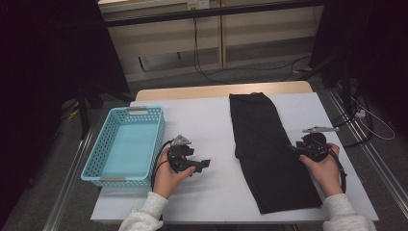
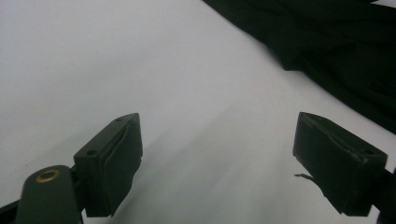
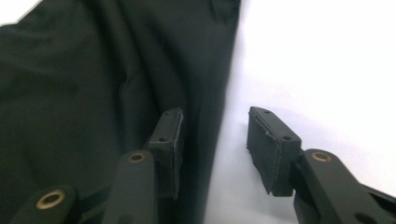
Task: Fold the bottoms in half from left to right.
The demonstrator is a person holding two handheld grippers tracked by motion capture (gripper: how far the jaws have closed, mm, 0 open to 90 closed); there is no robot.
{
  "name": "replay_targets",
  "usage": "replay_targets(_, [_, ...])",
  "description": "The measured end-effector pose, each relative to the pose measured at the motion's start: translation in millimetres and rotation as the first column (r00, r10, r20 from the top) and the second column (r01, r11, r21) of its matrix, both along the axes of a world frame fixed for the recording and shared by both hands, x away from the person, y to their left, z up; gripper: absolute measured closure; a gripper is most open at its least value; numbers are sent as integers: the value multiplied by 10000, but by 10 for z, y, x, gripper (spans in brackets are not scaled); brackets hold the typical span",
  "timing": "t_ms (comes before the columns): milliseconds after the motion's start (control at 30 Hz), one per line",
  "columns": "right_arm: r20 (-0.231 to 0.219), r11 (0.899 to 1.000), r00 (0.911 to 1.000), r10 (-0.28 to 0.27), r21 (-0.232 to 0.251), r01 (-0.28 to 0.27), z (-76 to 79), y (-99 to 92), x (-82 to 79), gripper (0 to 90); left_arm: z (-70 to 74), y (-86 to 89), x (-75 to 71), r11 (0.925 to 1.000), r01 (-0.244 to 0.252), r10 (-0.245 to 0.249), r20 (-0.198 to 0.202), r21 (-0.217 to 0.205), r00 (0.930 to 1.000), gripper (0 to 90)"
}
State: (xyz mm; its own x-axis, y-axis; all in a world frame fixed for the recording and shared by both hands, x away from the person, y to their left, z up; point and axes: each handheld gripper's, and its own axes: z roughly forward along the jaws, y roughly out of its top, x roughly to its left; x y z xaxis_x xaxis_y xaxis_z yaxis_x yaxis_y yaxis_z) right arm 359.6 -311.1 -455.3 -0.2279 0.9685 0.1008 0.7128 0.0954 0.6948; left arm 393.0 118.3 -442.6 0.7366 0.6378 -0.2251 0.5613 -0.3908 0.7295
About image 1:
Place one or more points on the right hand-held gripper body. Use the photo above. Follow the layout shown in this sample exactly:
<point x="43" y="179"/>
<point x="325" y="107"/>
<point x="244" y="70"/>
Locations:
<point x="316" y="147"/>

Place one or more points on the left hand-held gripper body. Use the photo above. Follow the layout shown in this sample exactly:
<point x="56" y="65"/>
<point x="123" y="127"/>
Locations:
<point x="179" y="155"/>

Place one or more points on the black pants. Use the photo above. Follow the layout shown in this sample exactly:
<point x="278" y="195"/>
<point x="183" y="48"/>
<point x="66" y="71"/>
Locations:
<point x="266" y="154"/>

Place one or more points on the light blue perforated basket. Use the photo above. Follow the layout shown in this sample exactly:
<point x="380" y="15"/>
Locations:
<point x="128" y="150"/>

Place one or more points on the person's left hand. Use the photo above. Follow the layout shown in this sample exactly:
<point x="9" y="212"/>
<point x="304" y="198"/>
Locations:
<point x="166" y="179"/>

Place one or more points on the person's right hand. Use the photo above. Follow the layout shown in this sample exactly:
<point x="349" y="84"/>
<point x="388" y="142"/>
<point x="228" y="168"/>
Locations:
<point x="327" y="173"/>

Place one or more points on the white power adapter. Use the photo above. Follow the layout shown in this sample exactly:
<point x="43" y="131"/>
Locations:
<point x="360" y="113"/>

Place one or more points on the black tripod stand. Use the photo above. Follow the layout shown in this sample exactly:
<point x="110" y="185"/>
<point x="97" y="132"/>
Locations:
<point x="84" y="109"/>
<point x="345" y="93"/>

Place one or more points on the wooden table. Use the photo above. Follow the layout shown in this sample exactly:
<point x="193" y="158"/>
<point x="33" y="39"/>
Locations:
<point x="192" y="91"/>

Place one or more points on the black curtain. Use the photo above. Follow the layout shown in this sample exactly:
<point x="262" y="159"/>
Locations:
<point x="48" y="64"/>
<point x="378" y="48"/>

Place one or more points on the metal floor rail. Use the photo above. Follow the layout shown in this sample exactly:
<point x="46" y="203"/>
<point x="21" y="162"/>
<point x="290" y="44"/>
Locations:
<point x="372" y="157"/>
<point x="67" y="183"/>

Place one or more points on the white wall socket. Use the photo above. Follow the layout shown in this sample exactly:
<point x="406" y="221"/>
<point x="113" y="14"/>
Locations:
<point x="198" y="4"/>

